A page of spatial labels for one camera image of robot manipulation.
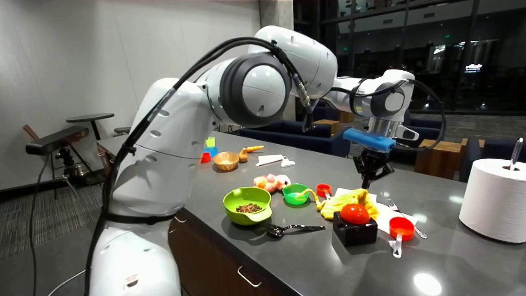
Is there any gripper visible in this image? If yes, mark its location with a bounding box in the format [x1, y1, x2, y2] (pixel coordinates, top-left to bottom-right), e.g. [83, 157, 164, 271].
[353, 148, 395, 190]

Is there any red button on black box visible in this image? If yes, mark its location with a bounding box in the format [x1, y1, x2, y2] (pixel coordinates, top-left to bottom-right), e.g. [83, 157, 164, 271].
[332, 203, 378, 247]

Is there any yellow cloth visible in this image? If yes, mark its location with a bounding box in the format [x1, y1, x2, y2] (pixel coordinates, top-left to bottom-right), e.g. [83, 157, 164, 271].
[296, 188, 380, 221]

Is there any white napkin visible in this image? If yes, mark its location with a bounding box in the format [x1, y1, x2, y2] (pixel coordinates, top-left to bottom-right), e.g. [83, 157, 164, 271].
[335, 187, 418, 235]

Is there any clear plastic fork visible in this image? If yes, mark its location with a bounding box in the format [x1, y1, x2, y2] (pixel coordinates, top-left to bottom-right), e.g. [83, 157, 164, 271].
[386, 198, 428, 239]

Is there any wooden side table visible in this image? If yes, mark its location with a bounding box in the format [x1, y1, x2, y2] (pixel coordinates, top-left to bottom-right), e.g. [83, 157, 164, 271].
[414, 139, 464, 180]

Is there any low wooden table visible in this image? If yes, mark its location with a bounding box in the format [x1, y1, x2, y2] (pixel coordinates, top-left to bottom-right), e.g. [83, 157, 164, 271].
[313, 119, 340, 136]

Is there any small green measuring cup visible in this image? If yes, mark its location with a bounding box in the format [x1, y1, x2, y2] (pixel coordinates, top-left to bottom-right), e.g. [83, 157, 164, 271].
[282, 183, 310, 206]

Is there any long dark blue sofa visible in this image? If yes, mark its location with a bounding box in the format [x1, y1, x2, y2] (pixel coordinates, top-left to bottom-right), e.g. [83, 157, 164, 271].
[239, 120, 351, 158]

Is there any pink plush toy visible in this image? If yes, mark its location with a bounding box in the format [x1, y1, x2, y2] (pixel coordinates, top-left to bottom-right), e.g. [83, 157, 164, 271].
[252, 173, 292, 193]

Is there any black plastic spoon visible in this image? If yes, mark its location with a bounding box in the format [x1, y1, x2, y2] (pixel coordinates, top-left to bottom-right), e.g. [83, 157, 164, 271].
[265, 223, 326, 239]

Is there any paper towel roll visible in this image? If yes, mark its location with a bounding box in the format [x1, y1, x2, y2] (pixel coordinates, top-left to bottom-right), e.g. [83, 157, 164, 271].
[459, 158, 526, 244]

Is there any dark blue armchair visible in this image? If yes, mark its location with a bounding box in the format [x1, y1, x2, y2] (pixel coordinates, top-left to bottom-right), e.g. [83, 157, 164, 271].
[459, 137, 526, 183]

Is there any toy carrot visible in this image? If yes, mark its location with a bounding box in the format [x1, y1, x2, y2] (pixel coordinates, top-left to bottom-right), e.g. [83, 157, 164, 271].
[238, 145, 265, 164]

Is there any large green measuring cup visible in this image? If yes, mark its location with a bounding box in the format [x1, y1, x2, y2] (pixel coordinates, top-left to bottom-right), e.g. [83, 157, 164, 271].
[223, 186, 273, 226]

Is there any window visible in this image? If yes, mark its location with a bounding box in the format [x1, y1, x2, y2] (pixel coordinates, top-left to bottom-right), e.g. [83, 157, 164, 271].
[293, 0, 526, 115]

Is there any silver paper towel rod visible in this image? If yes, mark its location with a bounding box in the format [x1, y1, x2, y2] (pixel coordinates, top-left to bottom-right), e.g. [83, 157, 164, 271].
[508, 137, 524, 171]

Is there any wooden bowl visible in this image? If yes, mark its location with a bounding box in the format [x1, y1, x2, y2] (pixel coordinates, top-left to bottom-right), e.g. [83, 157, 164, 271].
[212, 151, 240, 172]

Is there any brown wooden drawer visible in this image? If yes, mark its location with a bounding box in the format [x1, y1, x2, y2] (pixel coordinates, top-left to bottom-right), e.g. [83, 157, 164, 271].
[168, 209, 302, 296]

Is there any round black side table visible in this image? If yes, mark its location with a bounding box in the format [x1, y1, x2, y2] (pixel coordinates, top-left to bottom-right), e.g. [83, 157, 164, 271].
[65, 113, 115, 141]

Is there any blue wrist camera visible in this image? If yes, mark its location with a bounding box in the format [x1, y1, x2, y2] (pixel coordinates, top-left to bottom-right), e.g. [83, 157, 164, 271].
[343, 128, 397, 153]

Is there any red cup with white handle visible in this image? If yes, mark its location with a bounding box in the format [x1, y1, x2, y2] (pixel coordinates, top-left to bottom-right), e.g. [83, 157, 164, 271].
[388, 216, 416, 259]

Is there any camera on tripod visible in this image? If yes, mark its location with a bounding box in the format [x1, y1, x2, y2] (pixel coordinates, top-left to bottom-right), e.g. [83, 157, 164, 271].
[25, 125, 95, 200]

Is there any white cable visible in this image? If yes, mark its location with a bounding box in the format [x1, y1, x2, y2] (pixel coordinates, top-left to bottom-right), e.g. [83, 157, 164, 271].
[47, 269, 87, 296]

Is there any black cable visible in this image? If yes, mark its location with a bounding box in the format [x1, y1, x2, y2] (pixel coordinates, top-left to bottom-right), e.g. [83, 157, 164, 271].
[29, 153, 51, 296]

